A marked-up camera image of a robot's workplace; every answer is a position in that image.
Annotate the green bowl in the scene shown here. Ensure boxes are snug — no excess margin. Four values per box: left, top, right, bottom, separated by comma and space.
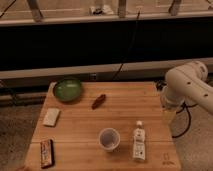
53, 79, 83, 102

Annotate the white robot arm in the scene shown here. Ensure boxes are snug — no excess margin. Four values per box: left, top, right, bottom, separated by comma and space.
160, 61, 213, 124

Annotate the white glue bottle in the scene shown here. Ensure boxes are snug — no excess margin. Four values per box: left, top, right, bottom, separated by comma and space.
133, 121, 146, 161

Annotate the white sponge block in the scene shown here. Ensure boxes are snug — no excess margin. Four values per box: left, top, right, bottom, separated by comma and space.
43, 108, 60, 127

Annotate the black power cable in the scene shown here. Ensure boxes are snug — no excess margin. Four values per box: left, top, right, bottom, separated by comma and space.
110, 9, 142, 82

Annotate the black cable on floor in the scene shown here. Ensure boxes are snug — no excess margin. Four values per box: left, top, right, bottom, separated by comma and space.
171, 101, 198, 139

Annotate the brown sausage-shaped object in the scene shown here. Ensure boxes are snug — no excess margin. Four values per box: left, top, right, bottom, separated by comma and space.
91, 94, 106, 110

